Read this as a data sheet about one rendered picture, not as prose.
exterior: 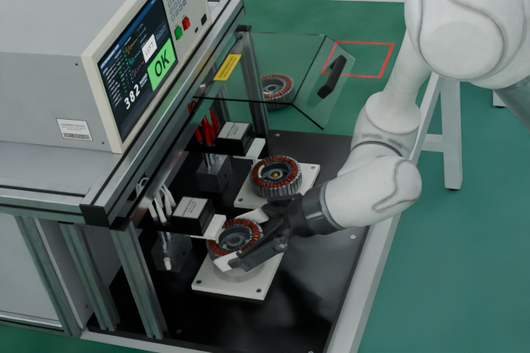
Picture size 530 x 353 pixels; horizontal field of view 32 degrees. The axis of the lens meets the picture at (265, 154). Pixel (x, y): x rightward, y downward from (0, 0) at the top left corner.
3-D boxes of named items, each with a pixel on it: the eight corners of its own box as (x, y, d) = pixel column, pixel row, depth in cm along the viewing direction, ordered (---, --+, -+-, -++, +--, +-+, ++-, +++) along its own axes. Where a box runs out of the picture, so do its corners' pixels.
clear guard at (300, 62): (355, 60, 193) (352, 35, 190) (324, 130, 176) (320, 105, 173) (212, 52, 205) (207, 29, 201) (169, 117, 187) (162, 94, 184)
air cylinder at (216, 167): (233, 171, 209) (229, 152, 205) (221, 193, 203) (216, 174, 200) (212, 169, 210) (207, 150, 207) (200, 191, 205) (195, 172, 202)
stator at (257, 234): (273, 232, 184) (270, 219, 181) (254, 273, 176) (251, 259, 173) (221, 227, 188) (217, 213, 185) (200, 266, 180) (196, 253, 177)
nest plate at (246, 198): (320, 169, 205) (319, 164, 204) (300, 214, 194) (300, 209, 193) (256, 162, 210) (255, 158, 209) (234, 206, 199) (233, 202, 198)
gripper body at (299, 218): (321, 243, 166) (282, 255, 172) (334, 210, 172) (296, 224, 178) (296, 214, 163) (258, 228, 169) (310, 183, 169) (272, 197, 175)
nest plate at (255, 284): (287, 245, 187) (286, 240, 187) (263, 300, 177) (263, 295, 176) (218, 236, 193) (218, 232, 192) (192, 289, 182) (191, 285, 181)
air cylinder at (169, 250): (192, 247, 191) (187, 227, 188) (179, 273, 186) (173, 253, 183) (170, 243, 193) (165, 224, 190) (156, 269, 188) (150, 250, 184)
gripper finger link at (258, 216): (259, 209, 180) (260, 207, 181) (233, 219, 185) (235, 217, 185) (268, 220, 182) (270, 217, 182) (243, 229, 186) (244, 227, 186)
